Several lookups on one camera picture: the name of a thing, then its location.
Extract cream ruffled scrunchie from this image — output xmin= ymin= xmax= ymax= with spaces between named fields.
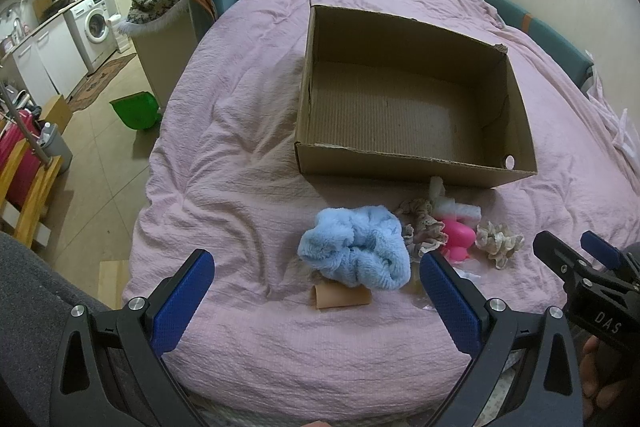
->
xmin=475 ymin=221 xmax=524 ymax=270

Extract clear plastic packet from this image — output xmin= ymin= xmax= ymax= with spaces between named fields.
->
xmin=454 ymin=268 xmax=480 ymax=283

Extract pink rubber duck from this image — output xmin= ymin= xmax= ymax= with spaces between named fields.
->
xmin=442 ymin=219 xmax=476 ymax=262

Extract beige lace-trimmed scrunchie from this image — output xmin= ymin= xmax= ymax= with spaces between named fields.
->
xmin=394 ymin=198 xmax=448 ymax=262

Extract light blue fluffy scrunchie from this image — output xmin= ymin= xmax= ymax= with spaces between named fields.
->
xmin=297 ymin=206 xmax=411 ymax=291

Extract beige makeup sponge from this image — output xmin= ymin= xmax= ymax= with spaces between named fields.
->
xmin=312 ymin=281 xmax=372 ymax=310

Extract white fluffy soft item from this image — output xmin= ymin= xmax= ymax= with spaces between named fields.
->
xmin=428 ymin=176 xmax=482 ymax=228

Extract right hand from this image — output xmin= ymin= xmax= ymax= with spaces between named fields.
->
xmin=579 ymin=336 xmax=626 ymax=419

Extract dark grey trouser leg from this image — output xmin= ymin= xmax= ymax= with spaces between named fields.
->
xmin=0 ymin=233 xmax=107 ymax=426

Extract wooden rack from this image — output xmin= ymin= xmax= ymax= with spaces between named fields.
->
xmin=1 ymin=139 xmax=62 ymax=248

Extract teal headboard cushion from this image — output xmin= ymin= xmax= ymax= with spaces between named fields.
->
xmin=485 ymin=0 xmax=593 ymax=89

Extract grey trash bin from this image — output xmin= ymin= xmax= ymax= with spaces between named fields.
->
xmin=38 ymin=122 xmax=73 ymax=174

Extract pink suitcase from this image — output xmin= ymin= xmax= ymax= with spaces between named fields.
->
xmin=0 ymin=108 xmax=44 ymax=208

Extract brown cardboard box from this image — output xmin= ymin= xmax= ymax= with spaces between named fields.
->
xmin=294 ymin=4 xmax=537 ymax=188

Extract green plastic bin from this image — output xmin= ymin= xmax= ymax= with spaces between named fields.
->
xmin=110 ymin=91 xmax=162 ymax=131

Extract patterned floor rug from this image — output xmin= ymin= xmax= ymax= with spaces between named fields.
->
xmin=66 ymin=53 xmax=137 ymax=113

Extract white kitchen cabinets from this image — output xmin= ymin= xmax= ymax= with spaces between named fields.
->
xmin=12 ymin=15 xmax=88 ymax=106

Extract beige storage box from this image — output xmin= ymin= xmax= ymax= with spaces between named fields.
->
xmin=132 ymin=12 xmax=198 ymax=110

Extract white washing machine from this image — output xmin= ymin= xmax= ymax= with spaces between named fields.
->
xmin=64 ymin=0 xmax=117 ymax=75

